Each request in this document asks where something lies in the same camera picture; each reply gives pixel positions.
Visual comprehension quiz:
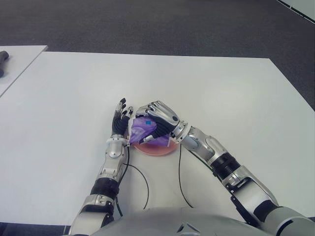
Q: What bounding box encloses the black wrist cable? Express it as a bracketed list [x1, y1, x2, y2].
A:
[115, 145, 151, 217]
[178, 145, 197, 208]

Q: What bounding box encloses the pink round plate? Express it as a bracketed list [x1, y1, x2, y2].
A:
[126, 137, 178, 156]

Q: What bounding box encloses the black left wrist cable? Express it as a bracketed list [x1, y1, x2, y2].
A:
[115, 145, 151, 217]

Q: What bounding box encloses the purple tissue paper pack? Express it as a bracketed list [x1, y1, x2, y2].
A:
[129, 117, 170, 148]

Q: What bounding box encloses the dark grey tool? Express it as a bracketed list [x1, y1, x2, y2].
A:
[0, 50, 10, 77]

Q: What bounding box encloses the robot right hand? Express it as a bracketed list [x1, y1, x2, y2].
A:
[135, 100, 180, 146]

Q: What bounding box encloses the white side table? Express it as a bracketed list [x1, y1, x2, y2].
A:
[0, 45, 48, 98]

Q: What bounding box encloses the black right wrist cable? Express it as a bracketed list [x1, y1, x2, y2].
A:
[178, 145, 197, 208]

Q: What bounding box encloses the white table with black edge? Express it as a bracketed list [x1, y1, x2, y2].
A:
[277, 0, 315, 25]

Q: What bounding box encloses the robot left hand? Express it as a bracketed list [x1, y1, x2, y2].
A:
[110, 97, 135, 138]

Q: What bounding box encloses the silver robot torso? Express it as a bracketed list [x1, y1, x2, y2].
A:
[93, 206, 279, 236]

